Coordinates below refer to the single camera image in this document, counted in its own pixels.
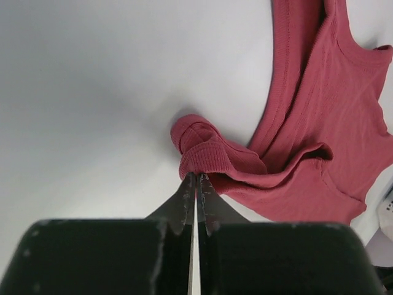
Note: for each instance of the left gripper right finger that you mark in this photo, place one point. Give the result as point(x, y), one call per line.
point(242, 257)

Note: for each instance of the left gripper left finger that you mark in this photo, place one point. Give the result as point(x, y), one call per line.
point(109, 256)

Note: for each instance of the red tank top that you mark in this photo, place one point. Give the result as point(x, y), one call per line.
point(322, 140)

